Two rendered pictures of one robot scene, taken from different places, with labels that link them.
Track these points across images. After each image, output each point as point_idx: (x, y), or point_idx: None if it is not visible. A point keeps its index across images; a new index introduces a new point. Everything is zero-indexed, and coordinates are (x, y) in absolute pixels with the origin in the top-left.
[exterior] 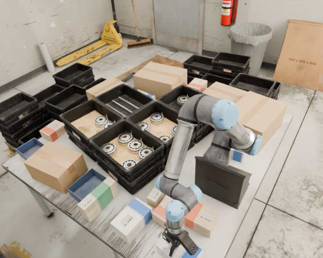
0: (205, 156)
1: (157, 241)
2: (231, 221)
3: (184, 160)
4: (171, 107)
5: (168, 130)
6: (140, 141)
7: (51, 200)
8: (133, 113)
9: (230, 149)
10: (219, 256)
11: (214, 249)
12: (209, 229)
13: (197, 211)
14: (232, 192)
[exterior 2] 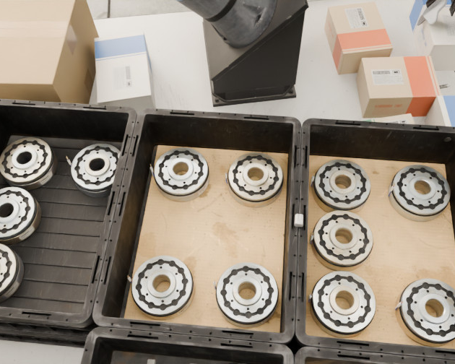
0: (270, 13)
1: None
2: (308, 12)
3: None
4: (110, 223)
5: (192, 211)
6: (319, 235)
7: None
8: (244, 336)
9: (146, 58)
10: (383, 0)
11: (379, 11)
12: (373, 3)
13: (359, 34)
14: None
